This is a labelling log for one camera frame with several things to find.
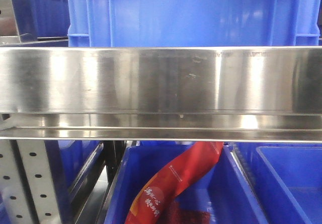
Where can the large blue crate on shelf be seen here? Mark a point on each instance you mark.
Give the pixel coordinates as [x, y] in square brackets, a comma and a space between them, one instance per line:
[193, 23]

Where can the red snack bag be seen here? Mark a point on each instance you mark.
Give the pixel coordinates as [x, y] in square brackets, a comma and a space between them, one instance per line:
[173, 179]

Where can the blue bin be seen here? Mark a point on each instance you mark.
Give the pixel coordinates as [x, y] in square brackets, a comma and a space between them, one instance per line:
[285, 177]
[221, 196]
[74, 154]

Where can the blue bin lower right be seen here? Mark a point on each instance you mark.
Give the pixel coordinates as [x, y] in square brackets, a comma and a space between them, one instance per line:
[285, 177]

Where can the perforated metal shelf post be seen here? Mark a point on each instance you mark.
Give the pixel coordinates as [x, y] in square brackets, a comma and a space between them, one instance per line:
[32, 182]

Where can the blue bin lower centre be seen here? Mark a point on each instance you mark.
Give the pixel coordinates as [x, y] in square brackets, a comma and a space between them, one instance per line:
[221, 196]

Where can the dark blue crate upper left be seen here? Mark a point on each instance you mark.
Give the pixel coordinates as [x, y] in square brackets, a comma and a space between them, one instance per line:
[33, 20]

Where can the blue bin lower left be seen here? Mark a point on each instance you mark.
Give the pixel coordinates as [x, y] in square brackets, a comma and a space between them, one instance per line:
[74, 154]

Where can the stainless steel shelf rail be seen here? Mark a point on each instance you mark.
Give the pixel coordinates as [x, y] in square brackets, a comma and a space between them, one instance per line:
[266, 94]

